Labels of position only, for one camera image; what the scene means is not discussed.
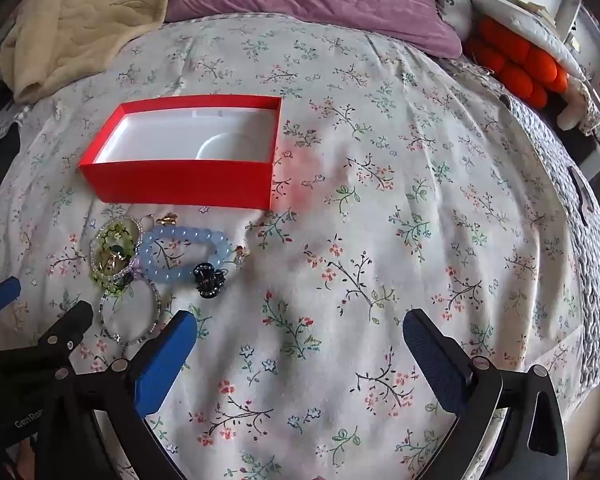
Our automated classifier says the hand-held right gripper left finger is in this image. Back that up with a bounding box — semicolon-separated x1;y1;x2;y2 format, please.
35;310;198;480

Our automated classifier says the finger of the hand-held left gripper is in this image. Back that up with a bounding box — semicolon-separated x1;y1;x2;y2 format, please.
27;301;95;361
0;276;22;333

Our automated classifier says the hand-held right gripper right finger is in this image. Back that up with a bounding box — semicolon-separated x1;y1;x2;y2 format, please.
402;308;570;480

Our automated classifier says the silver crystal bracelet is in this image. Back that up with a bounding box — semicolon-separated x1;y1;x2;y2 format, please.
99;277;164;346

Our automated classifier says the black hair claw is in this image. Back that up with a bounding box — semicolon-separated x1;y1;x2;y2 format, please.
190;262;226;300

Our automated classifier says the blue bead bracelet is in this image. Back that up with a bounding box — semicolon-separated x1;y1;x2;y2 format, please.
139;225;231;278

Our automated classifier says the red cardboard box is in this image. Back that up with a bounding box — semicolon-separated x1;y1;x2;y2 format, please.
77;94;283;211

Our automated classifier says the floral bedsheet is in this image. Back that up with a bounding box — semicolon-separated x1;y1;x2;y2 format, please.
0;12;600;480

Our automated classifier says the beige quilted blanket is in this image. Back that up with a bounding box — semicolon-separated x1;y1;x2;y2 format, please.
0;0;236;103

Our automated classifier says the orange plush cushion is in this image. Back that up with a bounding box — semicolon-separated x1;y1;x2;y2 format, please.
467;16;571;107

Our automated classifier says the green bead bracelet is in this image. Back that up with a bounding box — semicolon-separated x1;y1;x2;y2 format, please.
90;217;145;282

